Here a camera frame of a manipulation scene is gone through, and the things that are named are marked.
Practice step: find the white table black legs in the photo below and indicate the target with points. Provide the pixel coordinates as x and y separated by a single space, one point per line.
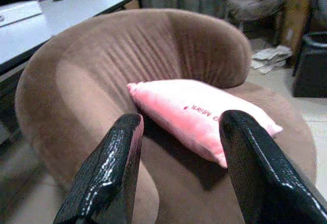
71 12

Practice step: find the brown round plush sofa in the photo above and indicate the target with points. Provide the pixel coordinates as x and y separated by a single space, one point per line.
102 68

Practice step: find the crumpled white papers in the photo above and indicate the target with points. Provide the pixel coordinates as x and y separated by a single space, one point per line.
270 58

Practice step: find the black waste bin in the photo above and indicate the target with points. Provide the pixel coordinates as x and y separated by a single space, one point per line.
311 73

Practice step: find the pink square pillow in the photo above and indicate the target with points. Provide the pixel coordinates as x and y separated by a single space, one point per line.
178 106

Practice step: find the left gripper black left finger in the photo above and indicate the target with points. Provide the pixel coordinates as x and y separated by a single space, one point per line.
102 168

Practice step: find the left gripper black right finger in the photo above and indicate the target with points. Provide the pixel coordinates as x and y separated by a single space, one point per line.
260 178

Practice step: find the white lettered board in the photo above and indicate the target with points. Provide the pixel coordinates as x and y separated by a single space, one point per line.
18 13

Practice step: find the grey upholstered chair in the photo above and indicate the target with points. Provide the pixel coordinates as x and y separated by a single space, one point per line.
255 4

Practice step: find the brown wooden board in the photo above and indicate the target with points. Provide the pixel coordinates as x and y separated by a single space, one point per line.
293 17

